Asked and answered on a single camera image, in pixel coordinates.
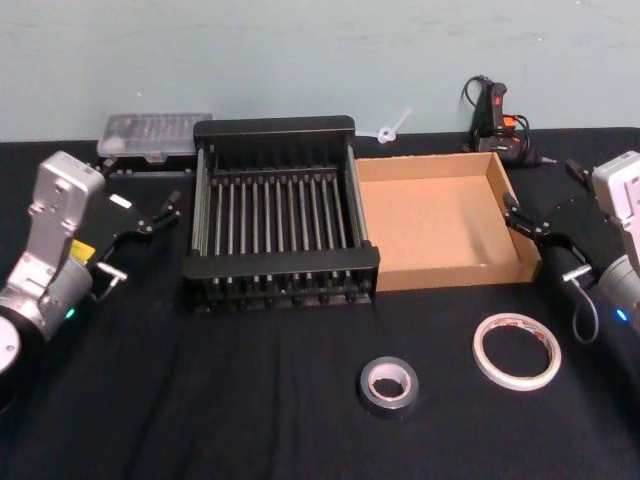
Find black corded tool red switch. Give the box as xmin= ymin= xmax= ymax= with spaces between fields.
xmin=460 ymin=74 xmax=556 ymax=169

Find right gripper thin dark cable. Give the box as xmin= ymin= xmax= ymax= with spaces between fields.
xmin=562 ymin=264 xmax=601 ymax=345

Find black rack with steel bars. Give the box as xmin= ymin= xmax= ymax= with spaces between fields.
xmin=180 ymin=114 xmax=381 ymax=315

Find left gripper thin dark cable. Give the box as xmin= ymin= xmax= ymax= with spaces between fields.
xmin=89 ymin=262 xmax=129 ymax=304

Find gripper thin dark cable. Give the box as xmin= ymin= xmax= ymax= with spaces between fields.
xmin=89 ymin=262 xmax=129 ymax=304
xmin=562 ymin=264 xmax=601 ymax=345

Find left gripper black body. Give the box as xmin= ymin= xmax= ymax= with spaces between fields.
xmin=69 ymin=185 xmax=154 ymax=274

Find clear plastic case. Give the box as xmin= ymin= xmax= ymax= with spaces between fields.
xmin=95 ymin=112 xmax=215 ymax=179

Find black table cloth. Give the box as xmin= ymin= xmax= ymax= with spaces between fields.
xmin=0 ymin=127 xmax=640 ymax=480

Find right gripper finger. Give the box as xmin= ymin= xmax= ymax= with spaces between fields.
xmin=567 ymin=158 xmax=596 ymax=191
xmin=503 ymin=192 xmax=551 ymax=242

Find shallow brown cardboard tray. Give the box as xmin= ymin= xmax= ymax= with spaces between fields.
xmin=353 ymin=151 xmax=544 ymax=293

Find silver tape roll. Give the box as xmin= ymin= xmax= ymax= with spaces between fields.
xmin=357 ymin=355 xmax=420 ymax=420

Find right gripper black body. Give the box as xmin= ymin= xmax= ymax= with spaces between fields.
xmin=542 ymin=192 xmax=614 ymax=279

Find small white three-armed plastic piece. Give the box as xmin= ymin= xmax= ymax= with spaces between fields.
xmin=355 ymin=105 xmax=414 ymax=145

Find white tape roll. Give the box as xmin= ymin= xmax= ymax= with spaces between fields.
xmin=472 ymin=312 xmax=562 ymax=392

